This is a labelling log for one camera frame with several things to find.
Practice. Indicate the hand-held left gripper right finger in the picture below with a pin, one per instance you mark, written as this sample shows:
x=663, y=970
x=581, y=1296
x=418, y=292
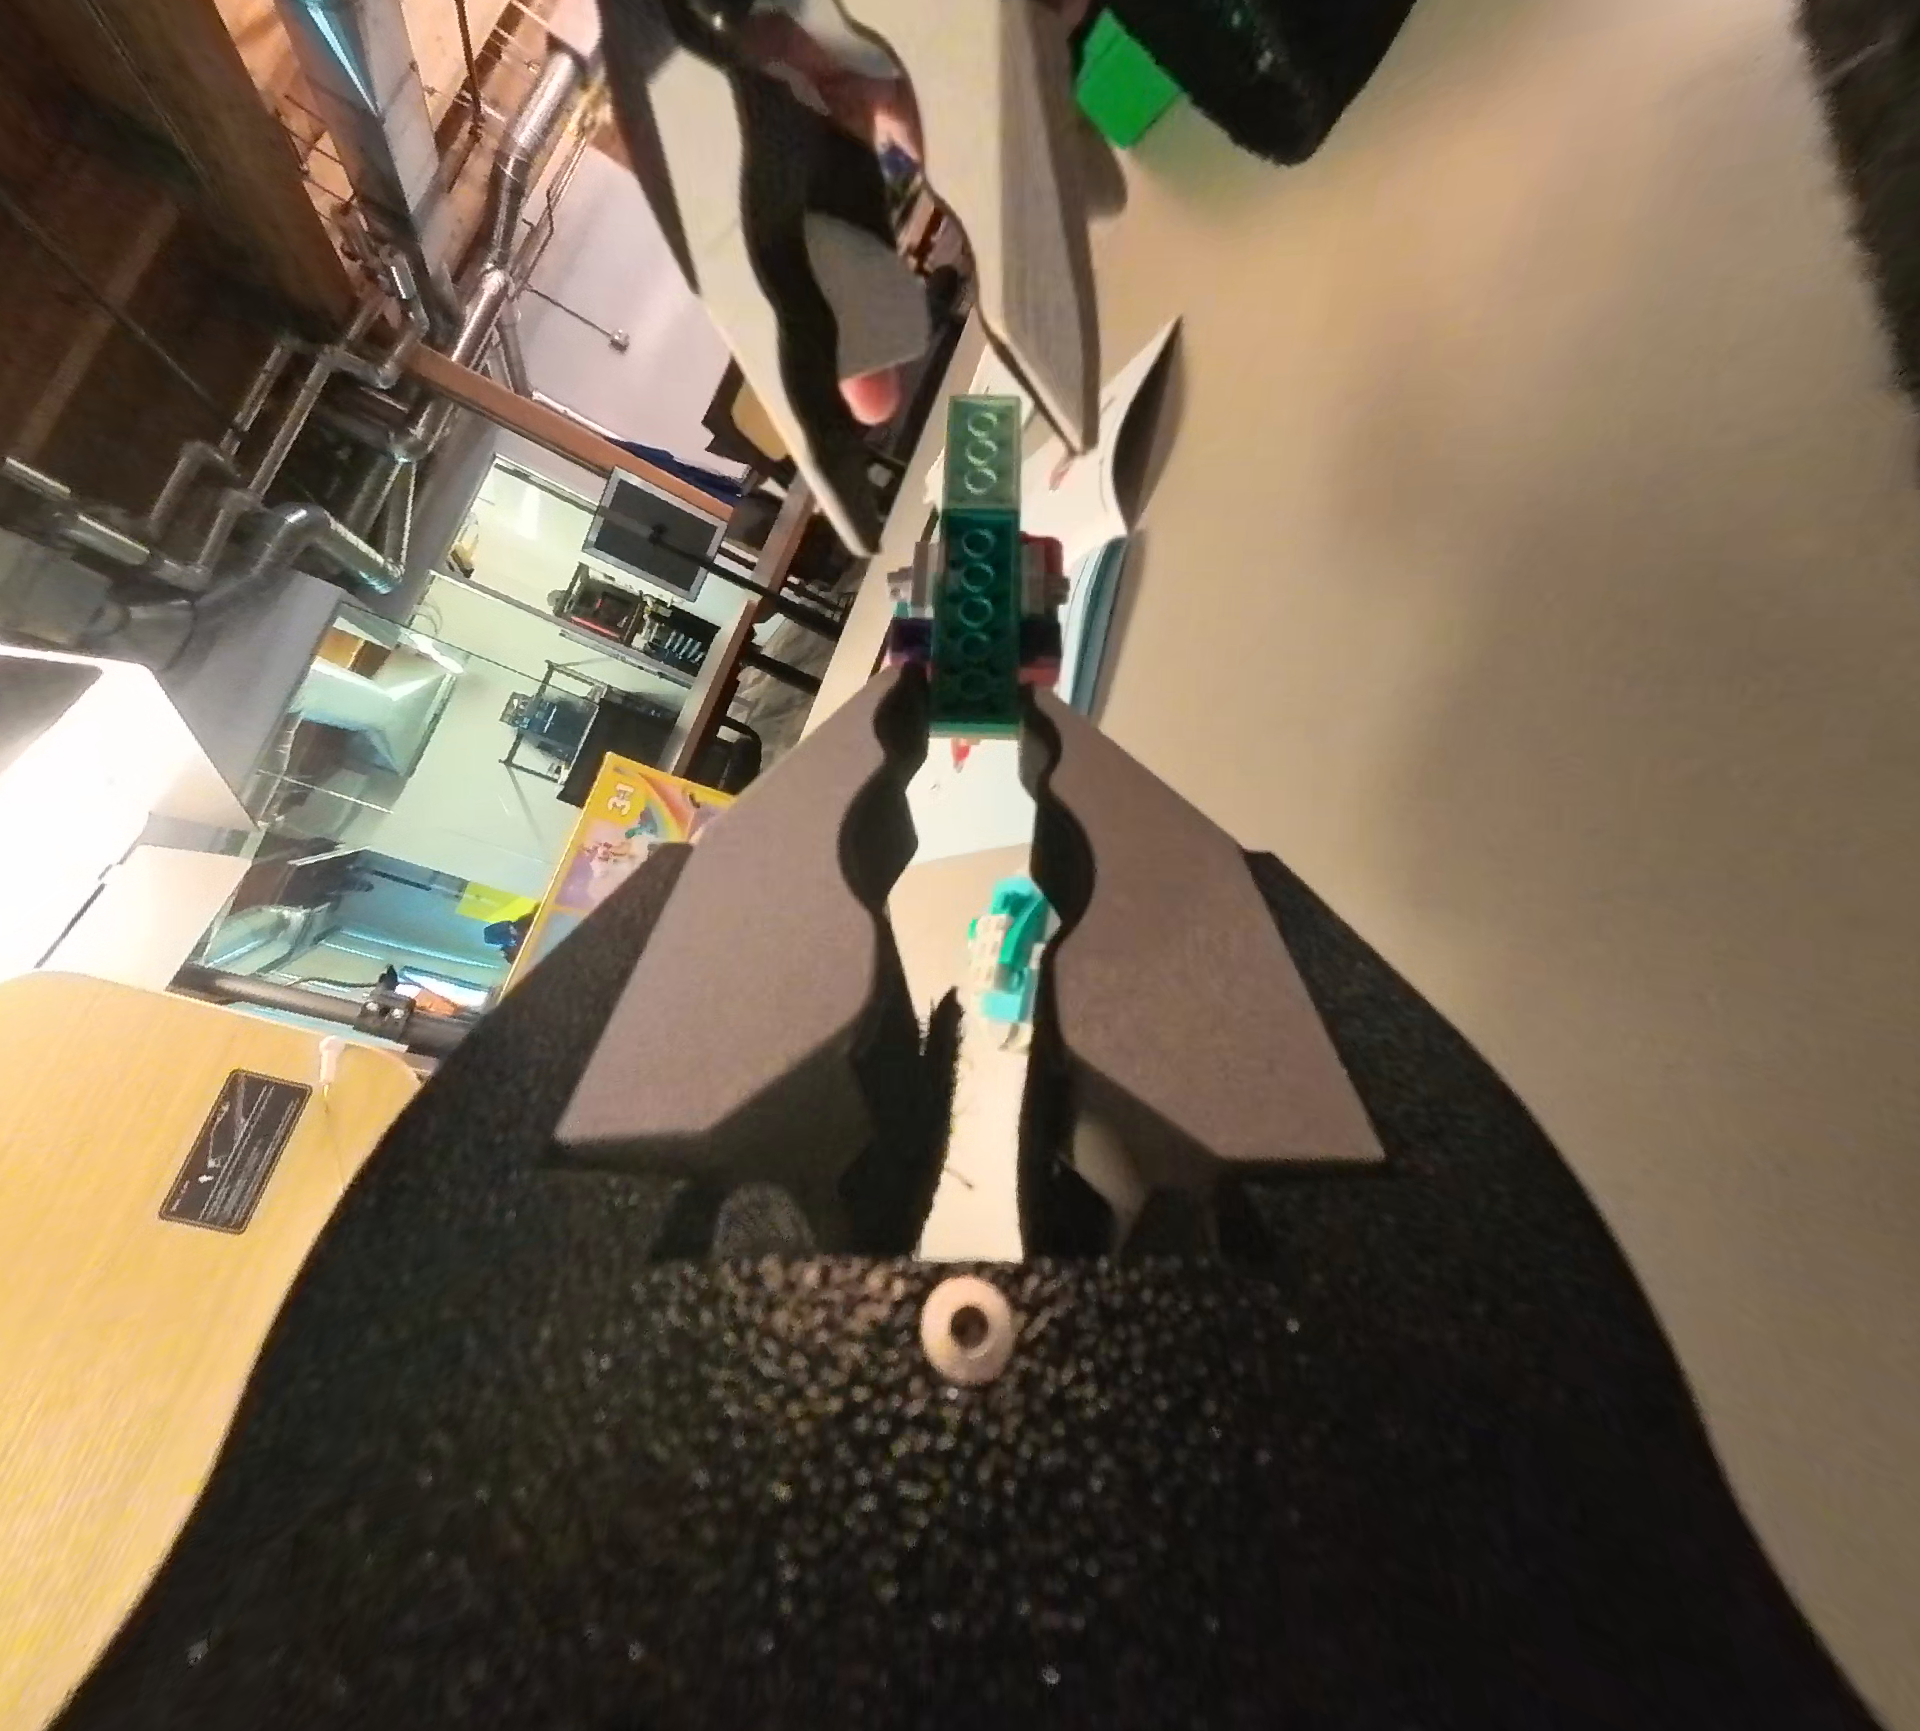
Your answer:
x=1200, y=1012

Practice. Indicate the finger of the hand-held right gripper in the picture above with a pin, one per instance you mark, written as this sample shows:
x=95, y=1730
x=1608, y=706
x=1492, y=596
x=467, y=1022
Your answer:
x=1043, y=231
x=704, y=201

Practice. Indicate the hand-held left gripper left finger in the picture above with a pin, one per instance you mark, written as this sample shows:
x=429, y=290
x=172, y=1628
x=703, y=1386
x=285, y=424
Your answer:
x=721, y=1012

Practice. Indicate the teal brick model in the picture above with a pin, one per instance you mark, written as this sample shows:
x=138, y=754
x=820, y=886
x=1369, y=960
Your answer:
x=1005, y=958

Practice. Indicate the orange toy brick model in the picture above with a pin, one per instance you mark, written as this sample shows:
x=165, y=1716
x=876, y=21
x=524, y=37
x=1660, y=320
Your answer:
x=974, y=606

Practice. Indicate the yellow toy brick set box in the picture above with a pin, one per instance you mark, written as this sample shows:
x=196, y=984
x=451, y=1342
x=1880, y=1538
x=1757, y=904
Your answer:
x=615, y=862

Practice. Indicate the person's right hand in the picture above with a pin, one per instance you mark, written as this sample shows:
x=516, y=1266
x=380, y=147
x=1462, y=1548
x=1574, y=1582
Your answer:
x=854, y=111

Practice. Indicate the green plastic bin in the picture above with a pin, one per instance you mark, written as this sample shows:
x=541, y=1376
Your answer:
x=1125, y=81

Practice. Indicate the open pale blue instruction booklet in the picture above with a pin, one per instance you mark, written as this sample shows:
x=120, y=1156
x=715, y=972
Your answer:
x=1133, y=440

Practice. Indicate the black equipment cart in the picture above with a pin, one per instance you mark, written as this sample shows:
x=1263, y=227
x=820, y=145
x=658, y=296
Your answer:
x=549, y=726

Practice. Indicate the monitor on floor stand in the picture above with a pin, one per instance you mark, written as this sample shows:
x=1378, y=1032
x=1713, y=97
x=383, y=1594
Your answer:
x=648, y=534

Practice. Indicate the metal ceiling pipes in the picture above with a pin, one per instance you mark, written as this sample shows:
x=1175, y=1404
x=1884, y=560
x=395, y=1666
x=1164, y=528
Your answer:
x=374, y=336

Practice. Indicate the LED light panel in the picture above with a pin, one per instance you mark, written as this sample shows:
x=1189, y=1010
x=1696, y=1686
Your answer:
x=91, y=772

